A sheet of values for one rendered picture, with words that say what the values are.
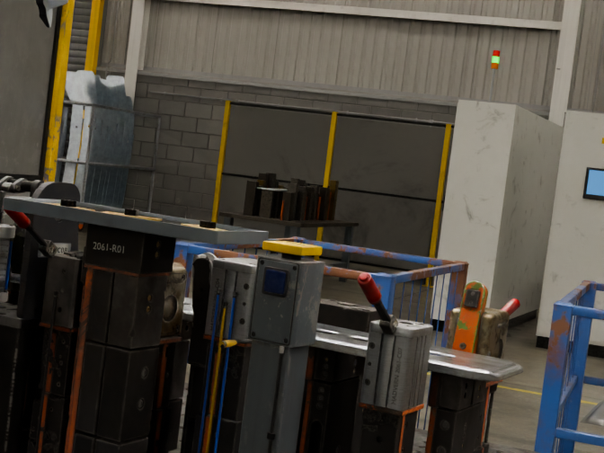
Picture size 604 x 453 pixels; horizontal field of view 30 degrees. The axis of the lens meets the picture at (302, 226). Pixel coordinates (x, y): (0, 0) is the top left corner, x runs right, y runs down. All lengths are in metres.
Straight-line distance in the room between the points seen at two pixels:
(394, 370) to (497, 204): 8.12
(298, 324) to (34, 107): 4.19
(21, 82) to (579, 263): 5.55
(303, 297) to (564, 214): 8.21
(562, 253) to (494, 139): 1.10
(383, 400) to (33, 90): 4.13
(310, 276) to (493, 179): 8.24
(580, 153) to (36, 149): 5.28
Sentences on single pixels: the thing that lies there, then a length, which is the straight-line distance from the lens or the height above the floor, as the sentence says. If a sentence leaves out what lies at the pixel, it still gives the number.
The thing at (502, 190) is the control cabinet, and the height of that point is 1.28.
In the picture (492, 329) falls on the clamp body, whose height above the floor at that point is 1.03.
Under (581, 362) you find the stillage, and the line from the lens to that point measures 4.70.
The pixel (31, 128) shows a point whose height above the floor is 1.28.
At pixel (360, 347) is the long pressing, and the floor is 1.00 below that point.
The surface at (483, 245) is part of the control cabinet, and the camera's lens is 9.69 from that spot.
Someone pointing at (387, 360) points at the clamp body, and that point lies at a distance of 1.58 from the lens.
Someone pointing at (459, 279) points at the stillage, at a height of 0.88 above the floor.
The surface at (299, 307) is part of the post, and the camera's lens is 1.46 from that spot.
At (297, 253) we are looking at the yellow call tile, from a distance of 1.45.
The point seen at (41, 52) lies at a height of 1.65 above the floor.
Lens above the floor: 1.26
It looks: 3 degrees down
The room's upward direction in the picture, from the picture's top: 7 degrees clockwise
